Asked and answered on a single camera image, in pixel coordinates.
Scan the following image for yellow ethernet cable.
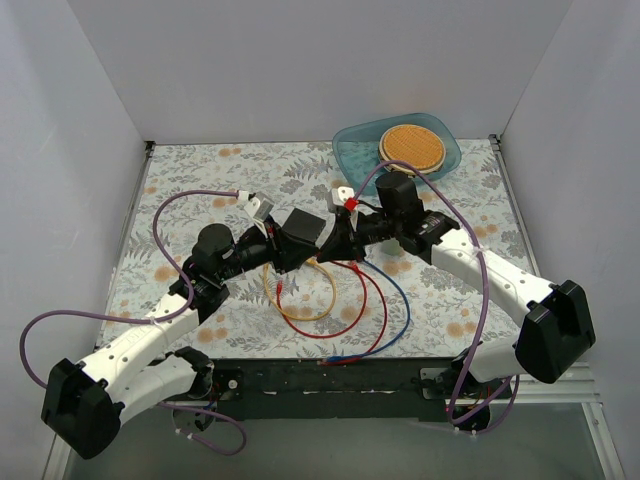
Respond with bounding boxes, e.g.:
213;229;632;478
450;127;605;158
262;257;339;322

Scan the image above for black network switch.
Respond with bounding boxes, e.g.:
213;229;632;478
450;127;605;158
282;208;326;245

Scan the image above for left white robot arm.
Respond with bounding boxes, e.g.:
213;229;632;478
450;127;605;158
41;210;326;459

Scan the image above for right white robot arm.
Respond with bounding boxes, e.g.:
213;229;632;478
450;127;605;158
318;171;596;398

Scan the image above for floral table mat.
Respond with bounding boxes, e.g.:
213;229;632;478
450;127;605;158
98;140;532;359

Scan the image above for teal plastic container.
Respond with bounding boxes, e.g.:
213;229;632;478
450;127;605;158
332;113;461;190

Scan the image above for woven round coasters stack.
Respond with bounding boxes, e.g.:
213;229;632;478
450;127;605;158
378;124;446;174

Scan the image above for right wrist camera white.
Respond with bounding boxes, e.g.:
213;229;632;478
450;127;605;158
327;186;358;229

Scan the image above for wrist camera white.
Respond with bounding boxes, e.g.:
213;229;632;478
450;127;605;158
237;190;274;222
327;186;358;229

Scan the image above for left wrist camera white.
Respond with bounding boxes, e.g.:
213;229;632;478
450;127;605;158
237;190;274;222

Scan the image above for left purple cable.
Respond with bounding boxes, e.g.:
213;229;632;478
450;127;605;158
19;188;247;456

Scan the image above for blue ethernet cable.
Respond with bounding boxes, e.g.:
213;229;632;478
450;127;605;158
322;257;412;366

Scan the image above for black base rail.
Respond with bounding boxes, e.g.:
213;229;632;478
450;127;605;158
74;355;571;424

